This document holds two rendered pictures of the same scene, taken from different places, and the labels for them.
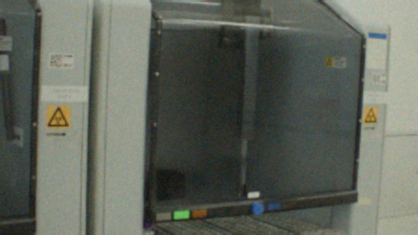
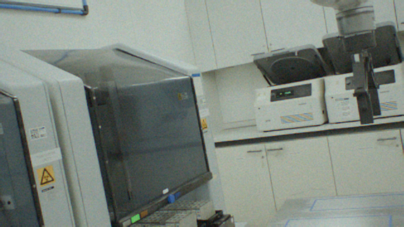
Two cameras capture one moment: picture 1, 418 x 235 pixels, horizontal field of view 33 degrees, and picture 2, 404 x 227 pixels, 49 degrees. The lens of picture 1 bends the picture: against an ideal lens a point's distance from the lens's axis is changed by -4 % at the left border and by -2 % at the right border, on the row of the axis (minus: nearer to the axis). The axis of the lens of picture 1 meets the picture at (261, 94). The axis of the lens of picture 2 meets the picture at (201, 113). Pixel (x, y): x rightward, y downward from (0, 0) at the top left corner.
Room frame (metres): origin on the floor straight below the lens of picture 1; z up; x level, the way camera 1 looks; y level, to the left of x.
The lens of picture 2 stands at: (0.19, 0.48, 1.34)
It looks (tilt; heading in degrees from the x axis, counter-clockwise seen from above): 3 degrees down; 336
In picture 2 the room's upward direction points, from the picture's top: 10 degrees counter-clockwise
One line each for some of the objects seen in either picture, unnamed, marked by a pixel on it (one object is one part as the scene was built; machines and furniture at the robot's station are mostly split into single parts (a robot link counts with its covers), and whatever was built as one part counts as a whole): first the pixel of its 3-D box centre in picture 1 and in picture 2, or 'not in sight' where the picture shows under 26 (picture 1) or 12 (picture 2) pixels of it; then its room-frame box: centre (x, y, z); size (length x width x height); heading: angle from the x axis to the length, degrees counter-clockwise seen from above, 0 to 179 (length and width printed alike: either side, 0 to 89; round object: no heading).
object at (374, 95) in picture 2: not in sight; (373, 103); (1.06, -0.40, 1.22); 0.03 x 0.01 x 0.07; 36
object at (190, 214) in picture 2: not in sight; (186, 224); (1.74, -0.07, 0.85); 0.12 x 0.02 x 0.06; 125
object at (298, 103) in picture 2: not in sight; (294, 86); (3.27, -1.80, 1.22); 0.62 x 0.56 x 0.64; 124
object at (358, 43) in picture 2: not in sight; (360, 53); (1.02, -0.35, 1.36); 0.08 x 0.07 x 0.09; 126
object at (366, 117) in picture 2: not in sight; (365, 109); (0.98, -0.29, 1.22); 0.03 x 0.01 x 0.07; 36
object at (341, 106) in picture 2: not in sight; (365, 72); (2.80, -2.14, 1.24); 0.62 x 0.56 x 0.69; 127
